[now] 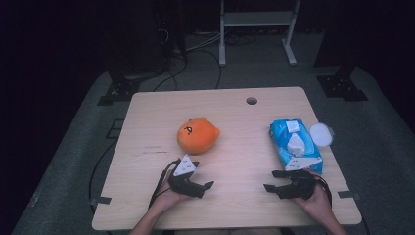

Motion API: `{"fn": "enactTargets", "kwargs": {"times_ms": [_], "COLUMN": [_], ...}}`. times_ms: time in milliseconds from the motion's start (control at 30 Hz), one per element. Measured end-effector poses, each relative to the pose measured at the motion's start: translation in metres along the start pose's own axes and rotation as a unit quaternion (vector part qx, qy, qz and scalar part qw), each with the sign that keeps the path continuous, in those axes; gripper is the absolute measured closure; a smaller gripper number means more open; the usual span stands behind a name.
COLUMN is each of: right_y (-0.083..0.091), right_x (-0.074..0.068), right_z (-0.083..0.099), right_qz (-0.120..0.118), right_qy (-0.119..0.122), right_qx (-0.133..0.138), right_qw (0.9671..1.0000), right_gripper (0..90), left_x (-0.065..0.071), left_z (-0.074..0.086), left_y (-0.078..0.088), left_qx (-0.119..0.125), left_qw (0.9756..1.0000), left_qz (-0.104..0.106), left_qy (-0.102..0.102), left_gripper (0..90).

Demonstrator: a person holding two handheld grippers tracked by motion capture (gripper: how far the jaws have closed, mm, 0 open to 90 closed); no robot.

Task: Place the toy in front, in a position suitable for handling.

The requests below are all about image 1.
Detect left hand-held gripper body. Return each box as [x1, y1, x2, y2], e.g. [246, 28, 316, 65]
[166, 154, 207, 200]

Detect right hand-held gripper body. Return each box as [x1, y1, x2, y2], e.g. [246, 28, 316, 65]
[276, 157, 323, 201]

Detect orange plush toy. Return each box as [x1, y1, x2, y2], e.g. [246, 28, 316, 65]
[176, 117, 221, 156]

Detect white wet wipe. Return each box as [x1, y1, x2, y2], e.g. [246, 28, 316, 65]
[287, 132, 306, 158]

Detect blue wet wipes pack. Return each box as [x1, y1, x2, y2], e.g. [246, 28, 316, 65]
[268, 117, 324, 175]

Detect person's left hand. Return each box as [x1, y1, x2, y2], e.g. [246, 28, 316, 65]
[152, 169, 197, 213]

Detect person's right hand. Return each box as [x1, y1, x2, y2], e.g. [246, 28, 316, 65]
[292, 182, 333, 220]

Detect black tape strip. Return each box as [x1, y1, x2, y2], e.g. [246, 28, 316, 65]
[89, 195, 113, 207]
[337, 190, 362, 201]

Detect white round dish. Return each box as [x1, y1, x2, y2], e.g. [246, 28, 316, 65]
[308, 122, 335, 148]

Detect black stand base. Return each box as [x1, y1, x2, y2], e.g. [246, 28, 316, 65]
[314, 64, 370, 103]
[96, 69, 164, 107]

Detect white metal stand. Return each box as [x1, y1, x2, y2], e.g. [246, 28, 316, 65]
[218, 0, 301, 68]

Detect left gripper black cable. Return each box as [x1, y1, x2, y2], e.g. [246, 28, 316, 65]
[148, 158, 182, 211]

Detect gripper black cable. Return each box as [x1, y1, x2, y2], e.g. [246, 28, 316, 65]
[312, 173, 334, 208]
[148, 158, 182, 211]

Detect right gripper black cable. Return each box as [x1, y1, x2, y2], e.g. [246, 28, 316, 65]
[312, 173, 334, 208]

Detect thin black floor cable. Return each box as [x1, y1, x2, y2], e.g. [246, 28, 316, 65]
[88, 139, 119, 211]

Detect white floor cables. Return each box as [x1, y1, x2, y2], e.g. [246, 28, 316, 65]
[186, 31, 221, 53]

